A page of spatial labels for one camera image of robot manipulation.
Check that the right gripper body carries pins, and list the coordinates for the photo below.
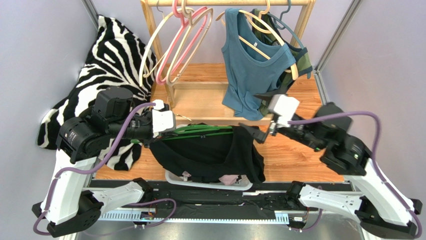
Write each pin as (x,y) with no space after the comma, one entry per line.
(266,133)

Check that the wooden clothes rack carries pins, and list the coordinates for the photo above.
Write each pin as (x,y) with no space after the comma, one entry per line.
(198,97)

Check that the green hanger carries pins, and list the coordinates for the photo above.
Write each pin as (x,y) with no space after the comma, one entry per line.
(191,131)

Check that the blue tank top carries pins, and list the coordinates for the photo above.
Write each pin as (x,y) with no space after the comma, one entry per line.
(252,67)

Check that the pink hanger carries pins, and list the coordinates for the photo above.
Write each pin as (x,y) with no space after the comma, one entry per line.
(194,25)

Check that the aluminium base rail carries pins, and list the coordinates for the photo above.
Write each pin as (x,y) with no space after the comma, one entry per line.
(193,213)

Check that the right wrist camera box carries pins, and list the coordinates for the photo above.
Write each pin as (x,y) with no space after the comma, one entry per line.
(283,108)

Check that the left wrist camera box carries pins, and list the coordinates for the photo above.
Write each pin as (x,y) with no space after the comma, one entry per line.
(162,120)

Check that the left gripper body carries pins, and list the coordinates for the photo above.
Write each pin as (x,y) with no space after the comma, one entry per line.
(149,137)

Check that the cream hanger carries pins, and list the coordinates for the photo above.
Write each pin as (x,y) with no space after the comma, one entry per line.
(187,21)

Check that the zebra print blanket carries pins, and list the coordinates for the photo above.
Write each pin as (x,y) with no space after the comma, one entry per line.
(114,61)

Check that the mauve tank top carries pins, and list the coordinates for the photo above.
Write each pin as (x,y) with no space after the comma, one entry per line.
(225,179)

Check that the black top green trim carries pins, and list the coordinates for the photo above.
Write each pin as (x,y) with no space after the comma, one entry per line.
(233,153)

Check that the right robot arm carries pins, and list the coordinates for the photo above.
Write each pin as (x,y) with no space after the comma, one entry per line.
(381,210)

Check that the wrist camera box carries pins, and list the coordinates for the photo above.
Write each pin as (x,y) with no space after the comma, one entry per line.
(283,108)
(162,120)

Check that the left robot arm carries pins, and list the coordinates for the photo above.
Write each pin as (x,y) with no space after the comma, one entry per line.
(84,144)

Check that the olive green tank top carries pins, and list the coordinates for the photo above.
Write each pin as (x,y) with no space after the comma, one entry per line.
(300,53)

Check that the white plastic basket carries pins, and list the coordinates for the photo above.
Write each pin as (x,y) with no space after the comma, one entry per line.
(243,184)

